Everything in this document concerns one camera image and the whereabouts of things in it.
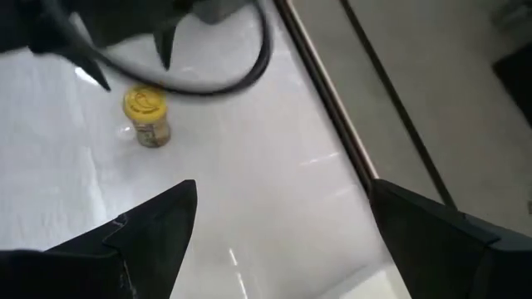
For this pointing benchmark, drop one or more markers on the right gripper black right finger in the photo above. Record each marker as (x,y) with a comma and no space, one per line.
(436,257)

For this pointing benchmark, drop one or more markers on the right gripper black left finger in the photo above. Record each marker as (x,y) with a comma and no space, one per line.
(145,249)

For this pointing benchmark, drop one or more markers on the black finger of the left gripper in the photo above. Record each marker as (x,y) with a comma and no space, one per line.
(166,41)
(75,54)

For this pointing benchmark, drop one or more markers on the yellow lid spice jar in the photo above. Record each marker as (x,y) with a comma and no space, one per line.
(145,106)

